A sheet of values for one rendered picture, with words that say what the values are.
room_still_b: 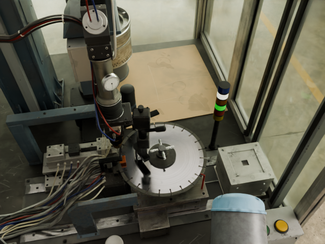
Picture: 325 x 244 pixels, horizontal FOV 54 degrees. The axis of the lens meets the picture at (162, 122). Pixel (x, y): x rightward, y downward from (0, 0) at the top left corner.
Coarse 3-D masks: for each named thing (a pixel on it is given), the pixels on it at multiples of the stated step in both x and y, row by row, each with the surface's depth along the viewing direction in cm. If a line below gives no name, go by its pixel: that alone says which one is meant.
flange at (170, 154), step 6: (156, 144) 129; (162, 144) 128; (168, 144) 129; (168, 150) 126; (174, 150) 127; (150, 156) 125; (156, 156) 124; (168, 156) 124; (174, 156) 125; (150, 162) 124; (156, 162) 123; (162, 162) 123; (168, 162) 123
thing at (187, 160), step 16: (176, 128) 135; (128, 144) 130; (176, 144) 130; (192, 144) 130; (128, 160) 125; (176, 160) 125; (192, 160) 125; (128, 176) 120; (144, 176) 120; (160, 176) 120; (176, 176) 120; (192, 176) 120; (160, 192) 116
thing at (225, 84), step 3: (222, 81) 123; (225, 81) 123; (219, 84) 122; (222, 84) 122; (225, 84) 122; (228, 84) 122; (219, 87) 122; (222, 87) 121; (225, 87) 121; (228, 87) 121; (219, 90) 123; (222, 90) 122; (225, 90) 122; (228, 90) 122; (222, 93) 123; (225, 93) 123
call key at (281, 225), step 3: (279, 222) 113; (282, 222) 113; (285, 222) 113; (276, 225) 112; (279, 225) 112; (282, 225) 112; (285, 225) 112; (279, 228) 111; (282, 228) 111; (285, 228) 111; (282, 231) 111
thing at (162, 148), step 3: (159, 141) 125; (159, 147) 122; (162, 147) 122; (165, 147) 122; (168, 147) 123; (171, 147) 123; (150, 150) 122; (153, 150) 122; (156, 150) 122; (159, 150) 121; (162, 150) 121; (165, 150) 122; (159, 153) 123; (162, 153) 121; (162, 156) 120
